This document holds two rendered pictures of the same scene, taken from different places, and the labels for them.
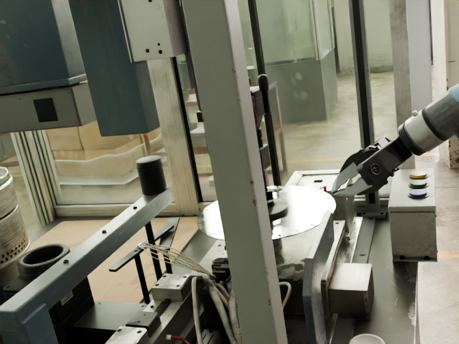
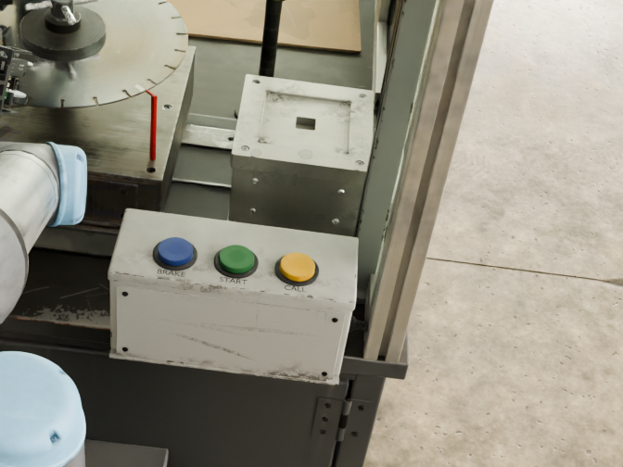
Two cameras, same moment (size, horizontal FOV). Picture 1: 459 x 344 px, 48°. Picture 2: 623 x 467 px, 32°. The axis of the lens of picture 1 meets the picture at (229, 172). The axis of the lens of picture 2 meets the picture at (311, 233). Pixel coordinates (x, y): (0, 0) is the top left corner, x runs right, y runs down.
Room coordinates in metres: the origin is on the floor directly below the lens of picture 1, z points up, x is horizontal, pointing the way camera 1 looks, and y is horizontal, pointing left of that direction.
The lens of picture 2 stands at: (0.96, -1.32, 1.77)
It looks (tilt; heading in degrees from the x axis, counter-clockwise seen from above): 43 degrees down; 65
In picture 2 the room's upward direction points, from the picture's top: 9 degrees clockwise
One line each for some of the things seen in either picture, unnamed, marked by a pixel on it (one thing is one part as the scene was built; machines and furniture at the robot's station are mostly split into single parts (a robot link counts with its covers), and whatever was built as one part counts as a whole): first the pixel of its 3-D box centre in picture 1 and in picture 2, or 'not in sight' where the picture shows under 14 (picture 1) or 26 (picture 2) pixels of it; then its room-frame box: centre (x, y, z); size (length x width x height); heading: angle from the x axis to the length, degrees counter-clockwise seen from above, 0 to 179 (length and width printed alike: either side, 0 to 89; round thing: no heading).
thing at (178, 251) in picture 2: (418, 195); (174, 255); (1.20, -0.46, 0.90); 0.04 x 0.04 x 0.02
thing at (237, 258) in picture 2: (418, 185); (235, 262); (1.26, -0.49, 0.90); 0.04 x 0.04 x 0.02
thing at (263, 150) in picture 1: (253, 125); not in sight; (1.06, -0.07, 1.17); 0.06 x 0.05 x 0.20; 148
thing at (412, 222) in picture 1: (414, 211); (233, 297); (1.27, -0.47, 0.82); 0.28 x 0.11 x 0.15; 157
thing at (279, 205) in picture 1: (264, 205); (63, 24); (1.14, -0.07, 0.96); 0.11 x 0.11 x 0.03
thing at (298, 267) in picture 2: (419, 176); (297, 270); (1.33, -0.51, 0.90); 0.04 x 0.04 x 0.02
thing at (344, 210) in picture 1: (320, 204); (299, 165); (1.43, -0.25, 0.82); 0.18 x 0.18 x 0.15; 67
